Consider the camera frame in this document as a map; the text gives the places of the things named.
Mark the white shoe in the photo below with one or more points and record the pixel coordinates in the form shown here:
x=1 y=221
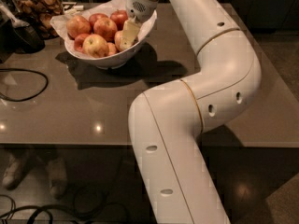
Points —
x=57 y=177
x=15 y=170

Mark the yellow red apple front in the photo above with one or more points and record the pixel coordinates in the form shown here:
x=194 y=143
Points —
x=95 y=46

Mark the left white shoe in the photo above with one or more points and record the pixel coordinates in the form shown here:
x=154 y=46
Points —
x=15 y=170

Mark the right white shoe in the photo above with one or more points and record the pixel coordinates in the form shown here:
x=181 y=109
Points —
x=57 y=177

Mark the glass jar of cookies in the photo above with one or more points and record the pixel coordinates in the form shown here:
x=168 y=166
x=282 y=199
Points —
x=40 y=13

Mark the white paper bowl liner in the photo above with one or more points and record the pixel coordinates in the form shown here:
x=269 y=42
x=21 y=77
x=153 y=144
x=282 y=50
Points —
x=59 y=22

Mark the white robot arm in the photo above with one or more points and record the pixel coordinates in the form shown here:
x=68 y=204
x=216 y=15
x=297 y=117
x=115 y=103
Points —
x=165 y=121

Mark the red apple back middle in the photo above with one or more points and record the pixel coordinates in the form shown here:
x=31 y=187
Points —
x=95 y=17

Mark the red apple centre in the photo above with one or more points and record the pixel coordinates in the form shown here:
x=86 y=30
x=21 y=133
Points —
x=106 y=28

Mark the black round appliance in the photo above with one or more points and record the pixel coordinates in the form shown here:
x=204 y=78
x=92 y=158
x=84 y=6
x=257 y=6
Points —
x=26 y=36

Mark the small white box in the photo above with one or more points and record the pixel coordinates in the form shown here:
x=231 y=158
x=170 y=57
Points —
x=79 y=8

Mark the small red apple left front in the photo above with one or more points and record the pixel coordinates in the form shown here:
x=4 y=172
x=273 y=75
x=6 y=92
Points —
x=78 y=42

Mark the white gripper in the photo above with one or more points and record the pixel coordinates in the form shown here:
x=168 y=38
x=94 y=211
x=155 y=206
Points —
x=140 y=9

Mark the white ceramic bowl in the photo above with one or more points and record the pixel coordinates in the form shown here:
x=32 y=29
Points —
x=113 y=61

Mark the small apple front right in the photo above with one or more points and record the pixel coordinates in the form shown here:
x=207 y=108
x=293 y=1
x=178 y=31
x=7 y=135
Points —
x=112 y=49

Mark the dark red apple back right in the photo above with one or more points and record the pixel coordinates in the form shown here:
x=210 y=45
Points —
x=119 y=17

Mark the red apple left back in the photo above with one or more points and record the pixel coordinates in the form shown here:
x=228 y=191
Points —
x=78 y=25

